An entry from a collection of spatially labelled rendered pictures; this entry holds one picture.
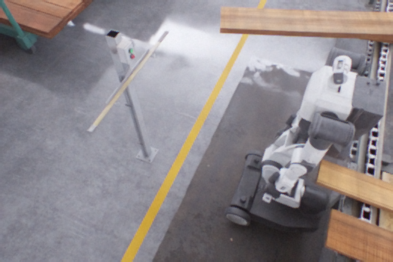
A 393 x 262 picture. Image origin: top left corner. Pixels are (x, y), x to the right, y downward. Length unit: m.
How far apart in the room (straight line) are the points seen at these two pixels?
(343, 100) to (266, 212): 1.21
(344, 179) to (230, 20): 1.40
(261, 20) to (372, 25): 0.82
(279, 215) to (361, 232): 0.78
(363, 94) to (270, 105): 1.72
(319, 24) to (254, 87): 0.99
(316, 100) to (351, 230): 0.67
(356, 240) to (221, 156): 1.37
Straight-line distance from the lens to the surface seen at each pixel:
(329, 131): 1.27
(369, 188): 1.82
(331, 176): 1.76
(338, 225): 1.67
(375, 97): 1.46
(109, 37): 1.73
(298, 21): 2.53
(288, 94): 3.22
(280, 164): 1.94
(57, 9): 3.58
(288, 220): 2.35
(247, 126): 2.88
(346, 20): 2.67
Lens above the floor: 2.34
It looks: 55 degrees down
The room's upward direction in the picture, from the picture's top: 1 degrees clockwise
